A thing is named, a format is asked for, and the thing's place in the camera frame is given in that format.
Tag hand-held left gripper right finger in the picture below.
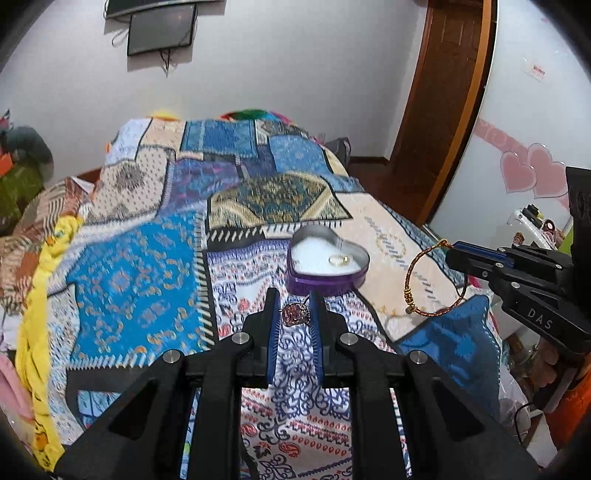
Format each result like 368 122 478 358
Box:
308 291 541 480

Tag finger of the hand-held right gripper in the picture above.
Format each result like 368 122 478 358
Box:
453 240 514 265
444 249 502 288

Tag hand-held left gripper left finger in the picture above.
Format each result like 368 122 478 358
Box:
53 287 282 480

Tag purple heart-shaped jewelry box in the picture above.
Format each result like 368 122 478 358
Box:
286 224 370 296

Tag red and gold bracelet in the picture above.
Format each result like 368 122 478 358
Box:
403 239 468 318

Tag person's right hand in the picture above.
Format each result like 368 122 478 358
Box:
531 344 570 398

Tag white toy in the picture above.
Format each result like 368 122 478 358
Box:
507 205 573 247

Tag pink heart stickers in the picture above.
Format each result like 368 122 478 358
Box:
477 117 570 200

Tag patchwork patterned blanket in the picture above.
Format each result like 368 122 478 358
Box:
18 117 506 480

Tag brown wooden door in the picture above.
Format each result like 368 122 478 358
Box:
350 0 498 227

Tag white wardrobe door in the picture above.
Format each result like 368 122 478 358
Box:
429 0 591 241

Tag dark grey pillow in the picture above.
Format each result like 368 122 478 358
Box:
322 136 352 168

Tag multicoloured pillow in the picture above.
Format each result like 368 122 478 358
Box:
150 107 298 136

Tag yellow printed cloth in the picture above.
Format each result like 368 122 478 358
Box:
15 216 84 472

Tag brown patterned cloth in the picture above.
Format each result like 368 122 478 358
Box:
0 176 95 317

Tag pink cloth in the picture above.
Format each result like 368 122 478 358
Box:
0 353 35 423

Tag green and grey plush toy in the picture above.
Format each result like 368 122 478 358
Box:
0 124 55 234

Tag black cable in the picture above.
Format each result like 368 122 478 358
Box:
159 48 178 78

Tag wall-mounted black screen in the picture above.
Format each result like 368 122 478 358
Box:
126 4 199 57

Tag black wall shelf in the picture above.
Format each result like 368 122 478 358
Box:
103 0 228 20

